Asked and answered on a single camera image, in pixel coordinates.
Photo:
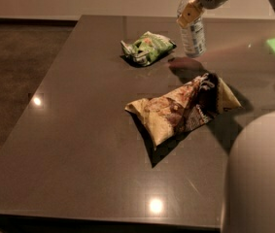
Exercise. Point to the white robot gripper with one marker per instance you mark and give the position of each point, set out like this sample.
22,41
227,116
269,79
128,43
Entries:
194,10

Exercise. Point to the blue plastic water bottle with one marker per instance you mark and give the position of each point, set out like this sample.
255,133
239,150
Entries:
193,37

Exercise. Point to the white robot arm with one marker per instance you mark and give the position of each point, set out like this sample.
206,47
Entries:
249,186

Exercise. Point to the green crumpled snack bag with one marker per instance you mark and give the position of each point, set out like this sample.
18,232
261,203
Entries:
149,48

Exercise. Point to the brown yellow chip bag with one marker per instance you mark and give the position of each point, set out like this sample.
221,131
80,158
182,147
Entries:
185,108

